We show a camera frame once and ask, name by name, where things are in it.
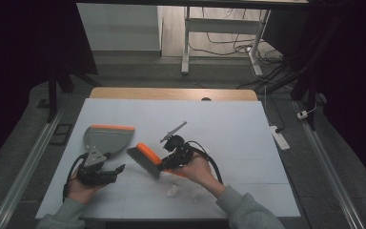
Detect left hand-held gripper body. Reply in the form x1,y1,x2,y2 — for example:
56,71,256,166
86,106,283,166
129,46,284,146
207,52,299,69
75,145,119,187

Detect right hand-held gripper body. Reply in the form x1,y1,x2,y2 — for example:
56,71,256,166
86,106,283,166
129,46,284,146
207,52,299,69
159,120,195,170

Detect orange brush with grey bristles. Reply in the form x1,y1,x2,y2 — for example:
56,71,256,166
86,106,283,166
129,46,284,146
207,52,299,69
126,141,189,181

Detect white tissue pieces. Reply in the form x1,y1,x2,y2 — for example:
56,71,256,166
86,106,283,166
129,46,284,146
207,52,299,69
165,182,208,203

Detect grey dustpan with orange edge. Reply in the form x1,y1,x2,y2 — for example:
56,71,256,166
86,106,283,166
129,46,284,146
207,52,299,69
82,124,136,157

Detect person's left hand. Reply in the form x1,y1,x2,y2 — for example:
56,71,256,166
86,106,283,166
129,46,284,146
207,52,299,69
67,167,107,206

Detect person's right hand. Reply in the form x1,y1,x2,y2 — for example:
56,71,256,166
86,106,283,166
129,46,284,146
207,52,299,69
177,152,227,198

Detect white board table cover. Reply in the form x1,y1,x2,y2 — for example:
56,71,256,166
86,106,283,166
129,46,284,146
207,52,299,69
35,97,301,220

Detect wooden table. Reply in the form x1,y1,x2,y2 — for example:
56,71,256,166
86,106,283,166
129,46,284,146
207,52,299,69
89,87,259,102

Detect black stand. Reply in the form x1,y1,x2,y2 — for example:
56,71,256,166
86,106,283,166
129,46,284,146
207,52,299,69
45,61,93,124

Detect white power strip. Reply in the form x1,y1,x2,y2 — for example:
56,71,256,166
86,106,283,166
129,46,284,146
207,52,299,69
269,124,291,152

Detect white panel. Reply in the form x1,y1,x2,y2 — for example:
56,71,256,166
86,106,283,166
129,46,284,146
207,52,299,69
76,3,163,52

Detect dark curtain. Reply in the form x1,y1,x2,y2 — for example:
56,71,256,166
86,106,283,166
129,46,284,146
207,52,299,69
262,0,366,194
0,0,99,175

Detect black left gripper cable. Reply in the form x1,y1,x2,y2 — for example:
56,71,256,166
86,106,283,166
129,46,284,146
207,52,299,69
62,152,91,203

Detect metal floor rail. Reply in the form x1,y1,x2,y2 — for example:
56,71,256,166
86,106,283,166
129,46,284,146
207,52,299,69
293,100,366,229
0,108,67,229

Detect tangle of floor cables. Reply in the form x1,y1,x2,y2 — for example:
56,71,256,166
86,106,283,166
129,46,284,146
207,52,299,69
189,7,289,91

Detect white desk frame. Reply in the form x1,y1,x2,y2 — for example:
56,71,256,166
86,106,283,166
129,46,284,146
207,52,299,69
180,6,272,77

